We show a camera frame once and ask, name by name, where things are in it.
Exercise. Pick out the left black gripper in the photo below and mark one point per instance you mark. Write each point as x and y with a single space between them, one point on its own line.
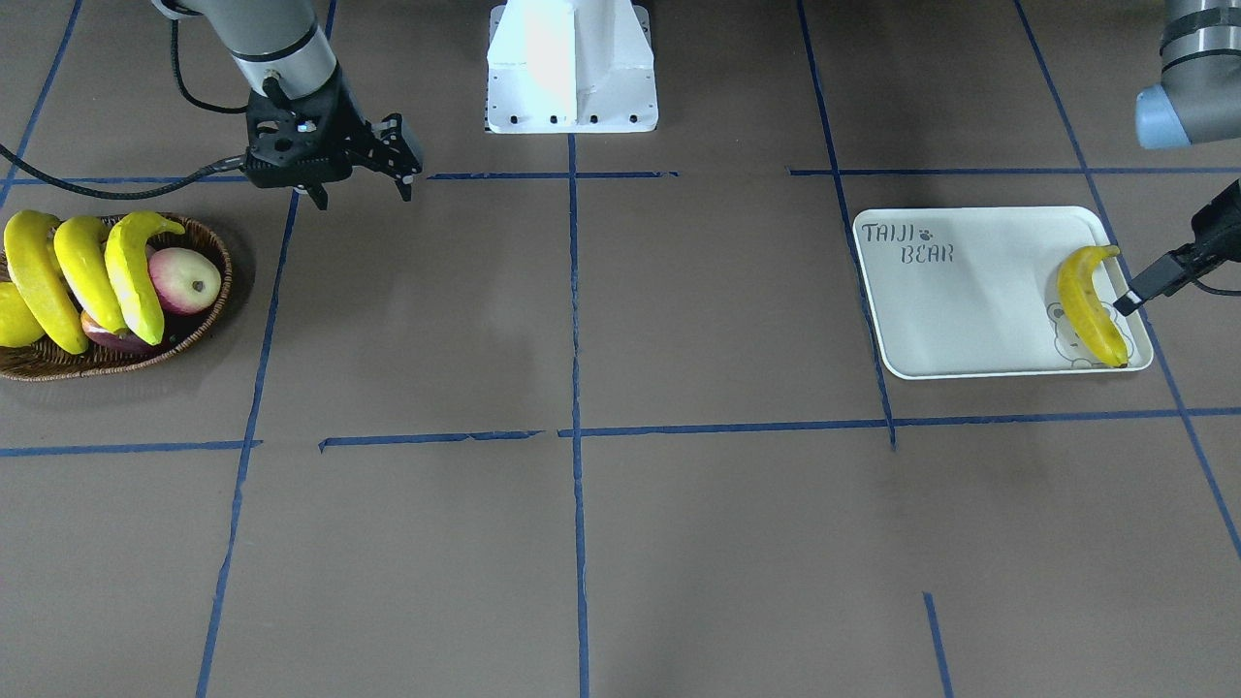
1194 255

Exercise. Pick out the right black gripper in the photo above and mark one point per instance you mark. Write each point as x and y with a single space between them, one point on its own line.
348 120

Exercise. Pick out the yellow banana with brown tip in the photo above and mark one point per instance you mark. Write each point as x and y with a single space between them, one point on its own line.
1085 312

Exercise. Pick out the bright yellow-green banana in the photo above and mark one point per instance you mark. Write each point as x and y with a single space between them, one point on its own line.
127 269

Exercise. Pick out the yellow banana short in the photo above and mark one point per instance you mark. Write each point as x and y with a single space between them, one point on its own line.
78 246

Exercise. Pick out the large yellow banana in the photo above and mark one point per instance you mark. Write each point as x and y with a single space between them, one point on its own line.
26 250

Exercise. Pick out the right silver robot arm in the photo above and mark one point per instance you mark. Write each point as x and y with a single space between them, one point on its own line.
284 37

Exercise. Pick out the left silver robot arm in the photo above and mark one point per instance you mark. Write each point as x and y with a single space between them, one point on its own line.
1196 101

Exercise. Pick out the white rectangular tray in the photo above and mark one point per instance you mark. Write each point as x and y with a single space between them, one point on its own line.
973 291

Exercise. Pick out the dark purple plum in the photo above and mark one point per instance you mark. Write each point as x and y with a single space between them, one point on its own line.
122 341

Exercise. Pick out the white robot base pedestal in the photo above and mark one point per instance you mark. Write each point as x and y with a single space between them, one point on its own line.
570 67

